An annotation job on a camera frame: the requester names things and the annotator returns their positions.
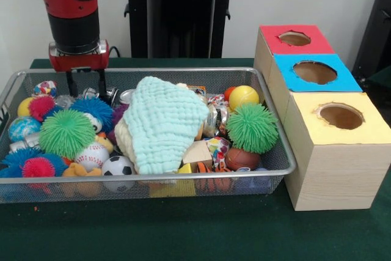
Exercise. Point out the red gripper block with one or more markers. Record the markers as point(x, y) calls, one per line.
point(79, 60)

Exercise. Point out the silver drink can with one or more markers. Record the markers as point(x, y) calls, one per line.
point(112, 94)

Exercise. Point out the green spiky ball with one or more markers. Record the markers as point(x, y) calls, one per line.
point(67, 134)

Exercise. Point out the cream waffle cloth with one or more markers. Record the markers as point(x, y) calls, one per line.
point(123, 138)

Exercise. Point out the mint waffle cloth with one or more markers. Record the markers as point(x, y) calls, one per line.
point(159, 120)

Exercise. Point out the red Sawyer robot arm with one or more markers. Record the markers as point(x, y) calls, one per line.
point(73, 4)

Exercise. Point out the wooden box with three holes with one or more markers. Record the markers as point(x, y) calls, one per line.
point(336, 175)

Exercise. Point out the blue spiky toy with eyes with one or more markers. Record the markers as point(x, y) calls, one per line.
point(91, 111)

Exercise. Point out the small baseball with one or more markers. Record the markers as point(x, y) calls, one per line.
point(91, 156)

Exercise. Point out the globe print ball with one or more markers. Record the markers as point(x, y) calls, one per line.
point(24, 128)

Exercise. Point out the small soccer ball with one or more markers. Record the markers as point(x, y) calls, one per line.
point(118, 166)

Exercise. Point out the yellow ball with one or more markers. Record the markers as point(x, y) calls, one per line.
point(243, 97)

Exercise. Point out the green spiky toy with eyes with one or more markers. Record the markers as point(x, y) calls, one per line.
point(252, 128)

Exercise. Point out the small brown football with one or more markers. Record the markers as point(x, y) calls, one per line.
point(242, 158)

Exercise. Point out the dark green table cloth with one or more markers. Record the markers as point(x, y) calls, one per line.
point(183, 230)

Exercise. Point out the black chair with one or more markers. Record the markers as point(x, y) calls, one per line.
point(377, 22)

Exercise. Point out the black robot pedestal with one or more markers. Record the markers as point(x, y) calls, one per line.
point(183, 13)

